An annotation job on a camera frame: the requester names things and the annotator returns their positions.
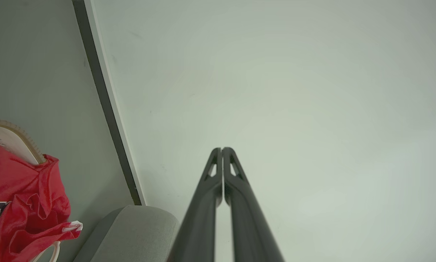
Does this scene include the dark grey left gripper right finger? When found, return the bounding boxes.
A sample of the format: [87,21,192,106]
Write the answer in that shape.
[222,147,285,262]

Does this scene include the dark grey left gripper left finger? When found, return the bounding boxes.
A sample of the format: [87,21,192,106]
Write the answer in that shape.
[168,147,223,262]

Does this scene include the white woven laundry basket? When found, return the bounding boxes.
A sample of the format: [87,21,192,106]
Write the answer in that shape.
[0,119,61,262]

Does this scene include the grey fabric cushion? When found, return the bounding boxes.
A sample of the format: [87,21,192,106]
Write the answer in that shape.
[73,205,180,262]

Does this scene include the dark grey skirting board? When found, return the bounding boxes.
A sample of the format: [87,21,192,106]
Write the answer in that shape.
[72,0,143,206]

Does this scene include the red printed jersey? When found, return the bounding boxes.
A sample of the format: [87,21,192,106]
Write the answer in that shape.
[0,139,83,262]

